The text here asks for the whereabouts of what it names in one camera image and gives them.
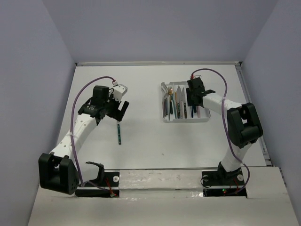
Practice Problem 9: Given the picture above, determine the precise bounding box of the pink handled spoon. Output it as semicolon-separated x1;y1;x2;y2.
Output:
197;106;201;118

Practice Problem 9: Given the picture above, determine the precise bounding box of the teal handled spoon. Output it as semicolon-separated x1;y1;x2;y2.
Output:
117;121;122;145

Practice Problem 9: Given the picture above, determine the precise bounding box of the gold fork green handle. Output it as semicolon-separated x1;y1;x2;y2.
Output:
167;86;174;114

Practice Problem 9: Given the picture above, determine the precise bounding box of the all silver fork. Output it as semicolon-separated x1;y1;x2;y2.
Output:
163;84;168;116

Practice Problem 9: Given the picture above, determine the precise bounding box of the blue metallic spoon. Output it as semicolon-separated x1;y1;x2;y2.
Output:
191;105;197;118

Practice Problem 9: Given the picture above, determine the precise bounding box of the orange handled knife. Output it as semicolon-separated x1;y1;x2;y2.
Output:
173;92;178;119

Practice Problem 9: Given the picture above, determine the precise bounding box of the pink handled fork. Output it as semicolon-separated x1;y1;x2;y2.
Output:
161;86;167;118

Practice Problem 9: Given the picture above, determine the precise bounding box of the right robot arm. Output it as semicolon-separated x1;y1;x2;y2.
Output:
187;77;263;188

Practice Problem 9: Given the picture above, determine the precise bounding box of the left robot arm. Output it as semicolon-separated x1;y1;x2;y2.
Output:
38;84;129;194

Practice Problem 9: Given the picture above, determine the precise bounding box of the white compartment tray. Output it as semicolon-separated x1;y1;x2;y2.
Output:
160;81;211;123

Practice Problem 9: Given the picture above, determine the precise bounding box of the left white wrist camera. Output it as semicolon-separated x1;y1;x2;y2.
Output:
112;84;128;102

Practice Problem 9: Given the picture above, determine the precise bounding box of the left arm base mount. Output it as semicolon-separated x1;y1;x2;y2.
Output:
75;171;120;198

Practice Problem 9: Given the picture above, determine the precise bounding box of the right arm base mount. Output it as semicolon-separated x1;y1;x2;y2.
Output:
200;169;247;197

